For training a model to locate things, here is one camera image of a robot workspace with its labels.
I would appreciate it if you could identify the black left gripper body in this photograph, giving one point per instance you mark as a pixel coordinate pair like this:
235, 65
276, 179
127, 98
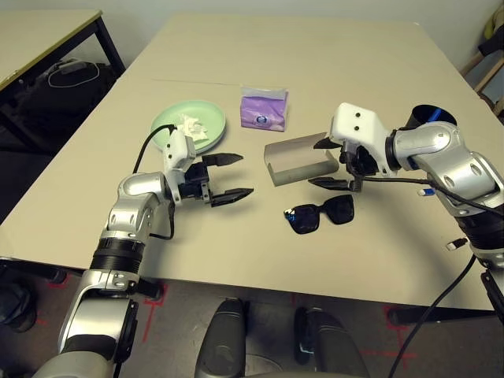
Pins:
195, 181

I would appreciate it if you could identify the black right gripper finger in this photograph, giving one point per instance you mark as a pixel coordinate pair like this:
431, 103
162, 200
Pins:
330, 184
328, 144

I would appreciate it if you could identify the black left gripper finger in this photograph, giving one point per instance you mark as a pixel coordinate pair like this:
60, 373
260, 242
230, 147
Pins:
230, 197
222, 159

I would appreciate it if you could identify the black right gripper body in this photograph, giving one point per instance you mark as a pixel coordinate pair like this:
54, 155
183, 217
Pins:
362, 163

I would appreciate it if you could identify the grey glasses case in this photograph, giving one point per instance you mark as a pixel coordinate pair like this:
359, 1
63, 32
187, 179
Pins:
299, 173

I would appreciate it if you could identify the white tissue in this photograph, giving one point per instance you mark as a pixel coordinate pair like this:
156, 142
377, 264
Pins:
193, 128

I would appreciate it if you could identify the black sunglasses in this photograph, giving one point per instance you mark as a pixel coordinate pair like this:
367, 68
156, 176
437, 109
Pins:
307, 222

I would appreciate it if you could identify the light green plate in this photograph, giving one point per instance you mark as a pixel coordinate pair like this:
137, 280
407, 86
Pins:
173, 118

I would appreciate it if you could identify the white marker with blue cap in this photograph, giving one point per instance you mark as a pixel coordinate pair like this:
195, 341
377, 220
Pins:
424, 192

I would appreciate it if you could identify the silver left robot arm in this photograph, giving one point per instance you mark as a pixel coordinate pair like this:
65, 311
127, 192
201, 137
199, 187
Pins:
134, 189

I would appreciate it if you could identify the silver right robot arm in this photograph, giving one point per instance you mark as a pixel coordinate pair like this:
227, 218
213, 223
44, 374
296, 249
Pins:
433, 141

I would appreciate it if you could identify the purple tissue pack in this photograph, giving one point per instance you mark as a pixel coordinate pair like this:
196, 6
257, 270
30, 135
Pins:
262, 110

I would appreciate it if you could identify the black cup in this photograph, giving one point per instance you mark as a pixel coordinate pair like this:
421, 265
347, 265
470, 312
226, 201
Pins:
425, 112

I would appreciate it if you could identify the black table foot with caster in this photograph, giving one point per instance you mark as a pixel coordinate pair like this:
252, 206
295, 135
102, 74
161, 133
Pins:
433, 315
151, 289
31, 269

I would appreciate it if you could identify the dark grey robot left leg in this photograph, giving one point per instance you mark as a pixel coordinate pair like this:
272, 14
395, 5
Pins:
222, 338

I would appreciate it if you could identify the dark grey robot leg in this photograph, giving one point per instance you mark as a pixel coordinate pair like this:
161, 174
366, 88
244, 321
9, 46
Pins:
330, 346
222, 338

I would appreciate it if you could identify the wooden stool with green seat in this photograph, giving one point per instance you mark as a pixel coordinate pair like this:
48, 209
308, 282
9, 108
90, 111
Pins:
490, 75

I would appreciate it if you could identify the dark grey robot right leg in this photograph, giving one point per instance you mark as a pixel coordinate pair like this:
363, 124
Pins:
330, 346

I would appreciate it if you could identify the grey power adapter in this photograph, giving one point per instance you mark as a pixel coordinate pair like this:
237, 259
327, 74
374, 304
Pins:
71, 65

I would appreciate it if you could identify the grey robot waist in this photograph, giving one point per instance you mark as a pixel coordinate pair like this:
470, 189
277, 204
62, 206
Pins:
264, 366

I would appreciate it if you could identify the black jacket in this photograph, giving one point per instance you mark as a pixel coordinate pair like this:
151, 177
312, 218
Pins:
492, 43

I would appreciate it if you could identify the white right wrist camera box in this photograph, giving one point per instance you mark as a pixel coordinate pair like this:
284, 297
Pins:
354, 126

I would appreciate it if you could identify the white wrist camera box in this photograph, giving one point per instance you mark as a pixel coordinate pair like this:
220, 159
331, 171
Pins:
354, 126
179, 147

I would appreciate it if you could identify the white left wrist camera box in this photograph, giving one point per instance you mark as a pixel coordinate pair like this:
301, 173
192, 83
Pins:
179, 147

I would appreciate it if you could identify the beige side table black frame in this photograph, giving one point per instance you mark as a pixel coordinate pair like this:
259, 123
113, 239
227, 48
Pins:
39, 35

